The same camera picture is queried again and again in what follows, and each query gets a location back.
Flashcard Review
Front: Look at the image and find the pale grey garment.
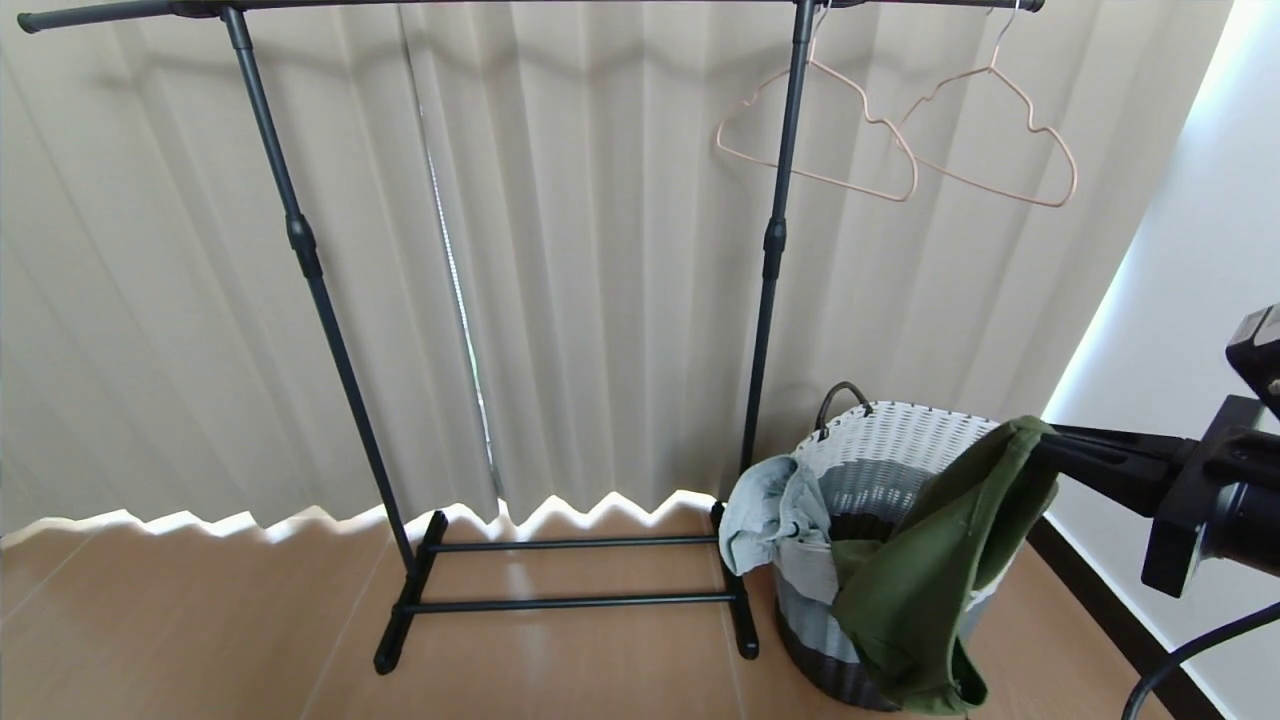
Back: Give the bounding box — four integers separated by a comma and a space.
718, 455, 843, 607

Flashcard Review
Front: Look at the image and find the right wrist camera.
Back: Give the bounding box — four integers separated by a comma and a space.
1226, 305, 1280, 421

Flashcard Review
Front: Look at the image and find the black clothes rack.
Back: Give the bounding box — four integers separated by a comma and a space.
17, 0, 1046, 676

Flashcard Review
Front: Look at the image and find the black cable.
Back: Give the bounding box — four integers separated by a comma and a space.
1121, 600, 1280, 720

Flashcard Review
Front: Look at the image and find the green shirt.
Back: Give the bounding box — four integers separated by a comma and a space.
832, 416, 1059, 717

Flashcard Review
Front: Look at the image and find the pink clothes hanger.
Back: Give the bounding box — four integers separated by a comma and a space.
715, 0, 919, 203
898, 0, 1078, 209

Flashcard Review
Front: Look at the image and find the white laundry basket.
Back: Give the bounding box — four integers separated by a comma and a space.
775, 382, 1013, 713

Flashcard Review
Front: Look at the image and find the beige curtain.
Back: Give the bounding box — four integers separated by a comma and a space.
0, 0, 1236, 538

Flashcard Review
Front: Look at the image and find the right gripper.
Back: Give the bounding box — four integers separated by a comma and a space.
1143, 395, 1280, 599

